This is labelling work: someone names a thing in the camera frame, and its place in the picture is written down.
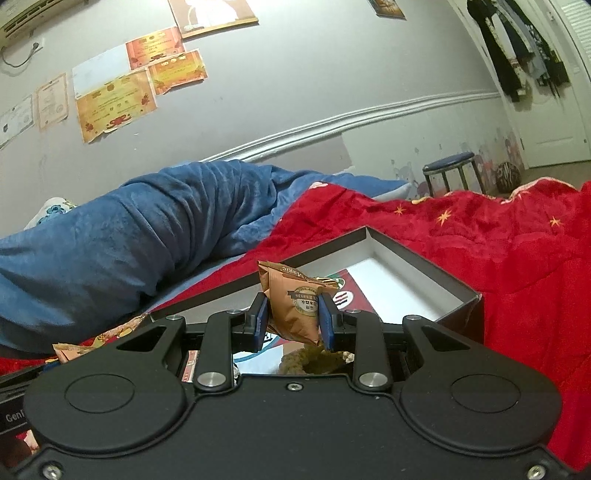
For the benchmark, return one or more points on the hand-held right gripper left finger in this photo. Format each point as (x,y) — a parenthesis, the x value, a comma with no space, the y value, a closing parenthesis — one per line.
(260,323)

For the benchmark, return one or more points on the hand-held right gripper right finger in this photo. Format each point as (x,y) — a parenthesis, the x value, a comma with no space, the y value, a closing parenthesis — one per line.
(326,323)

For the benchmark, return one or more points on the black cardboard box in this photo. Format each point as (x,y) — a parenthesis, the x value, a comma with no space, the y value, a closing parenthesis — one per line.
(461,318)

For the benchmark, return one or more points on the blue fleece blanket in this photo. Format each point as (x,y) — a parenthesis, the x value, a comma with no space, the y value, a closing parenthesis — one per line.
(138,240)

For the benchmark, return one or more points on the floral pillow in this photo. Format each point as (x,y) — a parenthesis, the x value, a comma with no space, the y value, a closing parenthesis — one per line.
(48,214)

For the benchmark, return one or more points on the red printed blanket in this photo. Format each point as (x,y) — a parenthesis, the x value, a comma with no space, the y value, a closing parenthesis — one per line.
(521,277)

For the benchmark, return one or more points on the blue topped metal stool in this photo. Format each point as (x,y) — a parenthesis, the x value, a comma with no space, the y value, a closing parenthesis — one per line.
(450,162)

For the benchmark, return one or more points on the brown patterned ball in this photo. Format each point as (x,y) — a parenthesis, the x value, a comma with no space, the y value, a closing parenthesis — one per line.
(508,175)

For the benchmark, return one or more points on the large orange certificate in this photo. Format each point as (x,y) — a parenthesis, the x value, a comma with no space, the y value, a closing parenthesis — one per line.
(115,108)

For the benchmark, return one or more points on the small orange certificate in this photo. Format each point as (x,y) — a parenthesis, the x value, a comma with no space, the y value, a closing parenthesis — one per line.
(178,71)

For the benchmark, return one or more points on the white framed certificate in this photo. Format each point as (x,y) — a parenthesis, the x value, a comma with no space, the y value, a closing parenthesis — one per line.
(16,122)

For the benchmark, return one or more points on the red orange certificate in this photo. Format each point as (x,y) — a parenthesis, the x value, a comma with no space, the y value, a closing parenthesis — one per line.
(154,48)

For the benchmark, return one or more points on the white paper sheet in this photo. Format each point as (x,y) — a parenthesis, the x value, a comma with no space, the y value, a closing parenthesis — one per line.
(99,69)

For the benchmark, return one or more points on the pink bordered certificate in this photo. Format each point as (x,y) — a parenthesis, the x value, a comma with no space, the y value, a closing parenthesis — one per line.
(52,101)

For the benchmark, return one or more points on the white door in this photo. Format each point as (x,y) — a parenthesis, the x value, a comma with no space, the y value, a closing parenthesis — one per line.
(558,115)

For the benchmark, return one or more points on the hanging dark clothes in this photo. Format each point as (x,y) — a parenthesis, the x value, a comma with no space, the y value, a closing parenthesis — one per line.
(503,50)

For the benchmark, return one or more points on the cartoon wall stickers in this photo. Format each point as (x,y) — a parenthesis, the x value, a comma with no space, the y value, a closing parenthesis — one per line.
(489,152)

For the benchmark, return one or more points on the large wall poster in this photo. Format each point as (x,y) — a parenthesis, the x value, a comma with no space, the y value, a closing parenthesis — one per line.
(212,16)

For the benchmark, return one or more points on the small wall picture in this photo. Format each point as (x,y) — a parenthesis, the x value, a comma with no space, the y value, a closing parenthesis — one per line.
(387,8)

